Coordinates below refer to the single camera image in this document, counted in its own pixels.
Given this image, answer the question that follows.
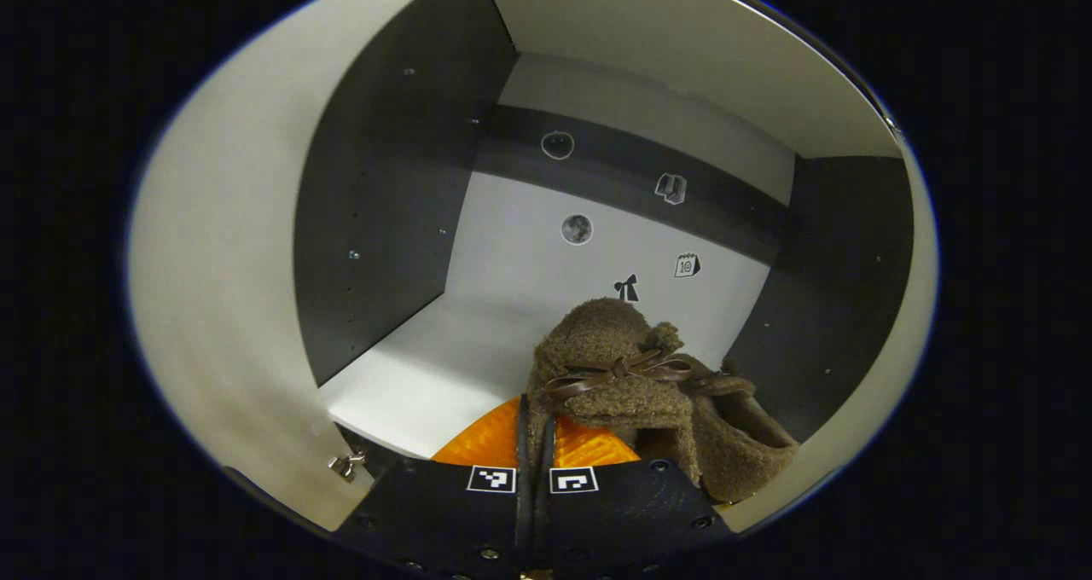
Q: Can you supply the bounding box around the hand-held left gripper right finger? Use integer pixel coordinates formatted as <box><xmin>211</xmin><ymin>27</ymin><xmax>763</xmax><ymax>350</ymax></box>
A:
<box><xmin>534</xmin><ymin>415</ymin><xmax>739</xmax><ymax>577</ymax></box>

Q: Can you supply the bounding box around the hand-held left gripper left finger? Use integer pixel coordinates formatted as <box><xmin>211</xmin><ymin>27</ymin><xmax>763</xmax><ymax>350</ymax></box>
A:
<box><xmin>335</xmin><ymin>394</ymin><xmax>535</xmax><ymax>577</ymax></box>

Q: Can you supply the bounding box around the brown fuzzy shoe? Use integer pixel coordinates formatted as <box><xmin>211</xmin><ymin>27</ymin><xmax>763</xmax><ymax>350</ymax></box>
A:
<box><xmin>665</xmin><ymin>354</ymin><xmax>800</xmax><ymax>505</ymax></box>
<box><xmin>524</xmin><ymin>298</ymin><xmax>697</xmax><ymax>489</ymax></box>

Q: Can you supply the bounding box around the white shoe cabinet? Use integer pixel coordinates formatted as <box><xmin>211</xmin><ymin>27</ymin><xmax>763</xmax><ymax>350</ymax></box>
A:
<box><xmin>128</xmin><ymin>0</ymin><xmax>941</xmax><ymax>536</ymax></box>

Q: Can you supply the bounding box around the metal door hinge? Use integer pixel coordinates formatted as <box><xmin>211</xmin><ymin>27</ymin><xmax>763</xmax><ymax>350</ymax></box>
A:
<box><xmin>328</xmin><ymin>451</ymin><xmax>369</xmax><ymax>482</ymax></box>

